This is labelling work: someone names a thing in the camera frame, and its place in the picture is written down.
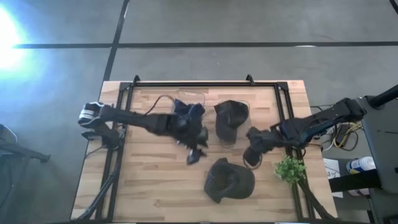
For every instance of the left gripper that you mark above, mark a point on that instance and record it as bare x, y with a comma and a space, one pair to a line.
183, 130

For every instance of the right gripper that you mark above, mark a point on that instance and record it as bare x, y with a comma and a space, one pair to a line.
264, 140

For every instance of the grey cloth hat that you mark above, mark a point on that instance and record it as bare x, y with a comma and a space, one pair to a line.
228, 182
230, 119

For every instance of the blue denim hat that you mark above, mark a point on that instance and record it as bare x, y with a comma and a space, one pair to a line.
183, 107

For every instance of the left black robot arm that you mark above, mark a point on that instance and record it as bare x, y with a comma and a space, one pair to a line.
130, 117

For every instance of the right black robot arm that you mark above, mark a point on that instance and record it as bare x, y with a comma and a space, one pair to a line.
326, 119

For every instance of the clear plastic container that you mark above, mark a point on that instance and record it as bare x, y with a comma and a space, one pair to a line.
192, 95
245, 133

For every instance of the green artificial plant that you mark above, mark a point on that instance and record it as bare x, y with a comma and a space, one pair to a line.
290, 169

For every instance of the white printed paper sheet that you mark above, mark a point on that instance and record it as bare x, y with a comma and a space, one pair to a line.
332, 174

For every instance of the black bar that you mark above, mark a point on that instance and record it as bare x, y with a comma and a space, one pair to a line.
354, 181

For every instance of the white blue spray can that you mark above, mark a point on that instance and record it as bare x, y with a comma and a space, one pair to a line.
360, 165

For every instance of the grey flat panel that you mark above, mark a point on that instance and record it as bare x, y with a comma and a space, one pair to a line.
379, 140

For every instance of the black pole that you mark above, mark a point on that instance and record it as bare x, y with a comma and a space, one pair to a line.
384, 97

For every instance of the black tripod stand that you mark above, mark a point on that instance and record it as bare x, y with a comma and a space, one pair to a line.
25, 152

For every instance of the black aluminium table frame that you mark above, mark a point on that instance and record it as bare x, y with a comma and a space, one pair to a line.
202, 84

